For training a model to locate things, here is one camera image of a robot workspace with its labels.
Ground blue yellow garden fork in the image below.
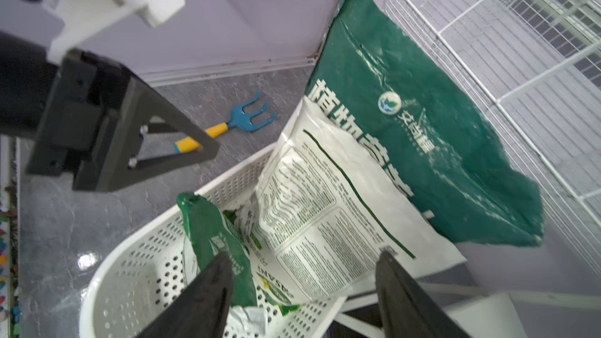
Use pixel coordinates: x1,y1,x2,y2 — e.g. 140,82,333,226
174,92,277,153

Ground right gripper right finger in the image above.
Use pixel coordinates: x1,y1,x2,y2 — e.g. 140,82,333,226
375,251,468,337

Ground white fertilizer bag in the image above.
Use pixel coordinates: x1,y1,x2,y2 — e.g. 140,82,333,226
236,99,465,306

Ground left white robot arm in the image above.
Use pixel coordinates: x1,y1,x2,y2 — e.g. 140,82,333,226
1,34,219,192

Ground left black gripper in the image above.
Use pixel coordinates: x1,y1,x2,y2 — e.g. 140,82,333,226
26,50,219,192

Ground white two-tier shelf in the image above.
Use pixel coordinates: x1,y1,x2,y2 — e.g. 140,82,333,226
332,281,601,338

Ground colourful pebble strip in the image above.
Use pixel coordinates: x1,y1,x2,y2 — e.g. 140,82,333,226
1,186,21,337

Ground large dark green soil bag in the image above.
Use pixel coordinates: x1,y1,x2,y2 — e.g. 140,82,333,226
305,0,545,247

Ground green and white soil bag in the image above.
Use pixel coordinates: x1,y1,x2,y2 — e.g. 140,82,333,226
177,192,268,335

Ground white wire wall rack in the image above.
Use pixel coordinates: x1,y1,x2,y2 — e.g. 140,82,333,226
382,0,600,273

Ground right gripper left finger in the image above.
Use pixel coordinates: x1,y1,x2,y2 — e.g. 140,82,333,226
138,253,234,337

